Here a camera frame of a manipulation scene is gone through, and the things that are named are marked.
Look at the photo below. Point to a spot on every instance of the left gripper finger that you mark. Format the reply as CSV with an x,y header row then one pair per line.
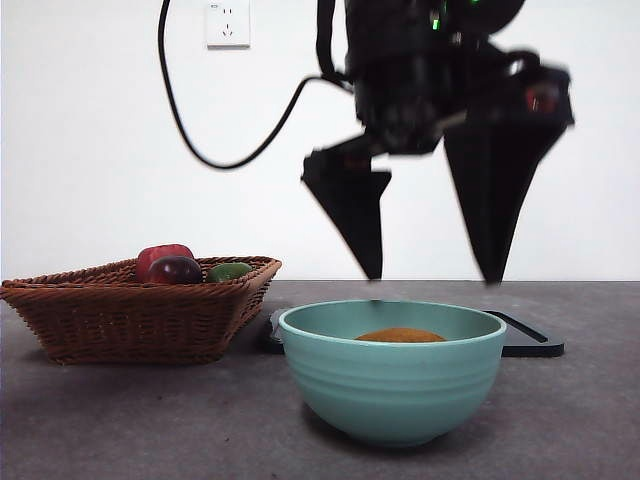
x,y
492,200
360,215

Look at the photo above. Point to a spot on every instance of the orange-brown oval fruit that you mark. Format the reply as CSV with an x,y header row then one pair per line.
x,y
400,335

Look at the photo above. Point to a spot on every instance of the teal ribbed bowl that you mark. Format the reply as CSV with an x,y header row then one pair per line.
x,y
390,390

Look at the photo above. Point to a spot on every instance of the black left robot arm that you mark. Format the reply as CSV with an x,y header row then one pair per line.
x,y
400,65

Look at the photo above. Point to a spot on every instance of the green fruit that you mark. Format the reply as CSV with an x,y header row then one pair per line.
x,y
227,272

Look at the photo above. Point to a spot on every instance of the black rectangular tray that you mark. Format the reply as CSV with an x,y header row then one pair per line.
x,y
530,347

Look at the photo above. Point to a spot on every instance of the dark purple round fruit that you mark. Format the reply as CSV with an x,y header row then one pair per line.
x,y
175,271

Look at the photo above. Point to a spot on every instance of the red apple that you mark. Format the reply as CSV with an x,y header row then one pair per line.
x,y
165,252

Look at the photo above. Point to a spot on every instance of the brown wicker basket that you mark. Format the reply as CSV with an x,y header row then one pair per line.
x,y
125,325

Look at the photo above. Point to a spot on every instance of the white wall socket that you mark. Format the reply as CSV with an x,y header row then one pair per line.
x,y
229,25

